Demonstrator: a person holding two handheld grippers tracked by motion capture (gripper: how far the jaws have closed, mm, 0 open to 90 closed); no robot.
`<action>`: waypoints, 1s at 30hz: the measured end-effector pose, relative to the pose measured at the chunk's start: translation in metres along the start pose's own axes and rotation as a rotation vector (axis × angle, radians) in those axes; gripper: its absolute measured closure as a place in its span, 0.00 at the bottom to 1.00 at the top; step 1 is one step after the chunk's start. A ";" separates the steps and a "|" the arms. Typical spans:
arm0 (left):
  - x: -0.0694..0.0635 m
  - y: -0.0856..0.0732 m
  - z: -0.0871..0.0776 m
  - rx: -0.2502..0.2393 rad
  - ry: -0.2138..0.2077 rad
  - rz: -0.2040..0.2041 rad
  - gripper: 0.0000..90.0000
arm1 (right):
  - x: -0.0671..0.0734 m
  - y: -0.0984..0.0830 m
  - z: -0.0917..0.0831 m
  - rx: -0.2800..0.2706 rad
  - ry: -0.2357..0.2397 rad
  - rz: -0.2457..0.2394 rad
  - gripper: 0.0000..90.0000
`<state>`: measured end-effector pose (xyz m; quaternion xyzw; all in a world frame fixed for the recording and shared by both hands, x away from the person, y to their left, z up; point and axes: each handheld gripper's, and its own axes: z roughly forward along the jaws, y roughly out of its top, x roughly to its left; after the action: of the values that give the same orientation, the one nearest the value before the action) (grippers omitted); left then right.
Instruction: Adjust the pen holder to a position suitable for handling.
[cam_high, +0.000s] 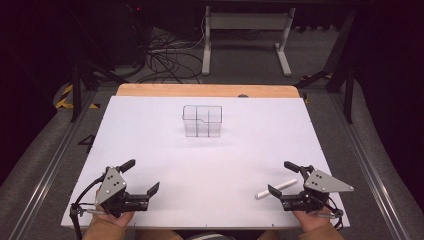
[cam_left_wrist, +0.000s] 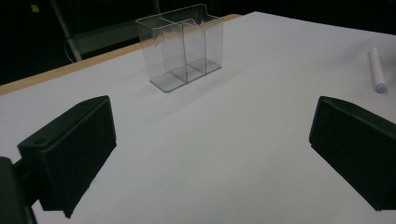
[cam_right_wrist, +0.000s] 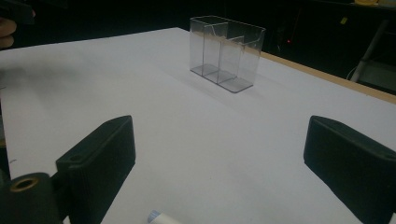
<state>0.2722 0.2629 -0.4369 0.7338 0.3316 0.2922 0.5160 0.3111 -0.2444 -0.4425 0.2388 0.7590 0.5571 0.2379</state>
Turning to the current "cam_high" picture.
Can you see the yellow black hazard tape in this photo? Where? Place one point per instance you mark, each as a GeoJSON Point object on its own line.
{"type": "Point", "coordinates": [65, 98]}

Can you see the person's right hand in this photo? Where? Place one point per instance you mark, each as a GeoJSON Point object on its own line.
{"type": "Point", "coordinates": [311, 220]}

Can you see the person's left hand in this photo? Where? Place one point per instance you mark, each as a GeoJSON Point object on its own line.
{"type": "Point", "coordinates": [115, 220]}

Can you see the white metal stand frame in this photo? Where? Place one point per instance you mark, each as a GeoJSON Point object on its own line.
{"type": "Point", "coordinates": [246, 21]}

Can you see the white marker pen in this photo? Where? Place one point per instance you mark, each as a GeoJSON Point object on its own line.
{"type": "Point", "coordinates": [276, 188]}

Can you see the black metal stand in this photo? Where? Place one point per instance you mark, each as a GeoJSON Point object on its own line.
{"type": "Point", "coordinates": [77, 90]}
{"type": "Point", "coordinates": [346, 73]}

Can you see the aluminium floor rail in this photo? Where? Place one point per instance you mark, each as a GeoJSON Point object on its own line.
{"type": "Point", "coordinates": [370, 166]}
{"type": "Point", "coordinates": [50, 166]}

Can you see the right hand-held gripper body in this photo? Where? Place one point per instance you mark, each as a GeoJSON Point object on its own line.
{"type": "Point", "coordinates": [321, 183]}

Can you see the wooden table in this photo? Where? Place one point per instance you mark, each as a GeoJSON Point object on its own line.
{"type": "Point", "coordinates": [206, 90]}

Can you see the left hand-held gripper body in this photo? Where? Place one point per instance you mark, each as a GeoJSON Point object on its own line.
{"type": "Point", "coordinates": [111, 186]}

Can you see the clear plastic pen holder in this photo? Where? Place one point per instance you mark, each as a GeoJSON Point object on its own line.
{"type": "Point", "coordinates": [202, 121]}

